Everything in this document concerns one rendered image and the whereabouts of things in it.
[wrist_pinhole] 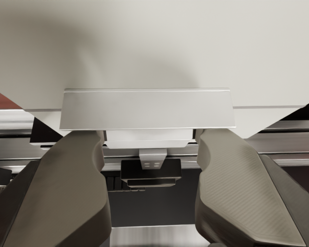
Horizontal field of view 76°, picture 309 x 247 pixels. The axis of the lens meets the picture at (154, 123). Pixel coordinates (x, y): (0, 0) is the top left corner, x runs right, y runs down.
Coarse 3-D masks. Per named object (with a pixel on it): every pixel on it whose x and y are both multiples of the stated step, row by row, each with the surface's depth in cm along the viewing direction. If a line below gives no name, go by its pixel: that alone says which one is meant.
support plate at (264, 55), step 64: (0, 0) 5; (64, 0) 6; (128, 0) 6; (192, 0) 6; (256, 0) 6; (0, 64) 8; (64, 64) 8; (128, 64) 8; (192, 64) 8; (256, 64) 9; (256, 128) 17
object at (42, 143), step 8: (32, 128) 20; (40, 128) 20; (48, 128) 20; (32, 136) 20; (40, 136) 20; (48, 136) 20; (56, 136) 20; (32, 144) 20; (40, 144) 20; (48, 144) 20; (104, 144) 22; (192, 144) 22
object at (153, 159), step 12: (144, 156) 26; (156, 156) 26; (132, 168) 39; (144, 168) 37; (156, 168) 38; (168, 168) 39; (180, 168) 39; (132, 180) 39; (144, 180) 39; (156, 180) 39; (168, 180) 39
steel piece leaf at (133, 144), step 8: (112, 144) 20; (120, 144) 20; (128, 144) 20; (136, 144) 21; (144, 144) 21; (152, 144) 21; (160, 144) 21; (168, 144) 21; (176, 144) 21; (184, 144) 21
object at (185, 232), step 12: (120, 228) 19; (132, 228) 19; (144, 228) 19; (156, 228) 19; (168, 228) 19; (180, 228) 19; (192, 228) 19; (120, 240) 18; (132, 240) 18; (144, 240) 18; (156, 240) 18; (168, 240) 19; (180, 240) 19; (192, 240) 19; (204, 240) 19
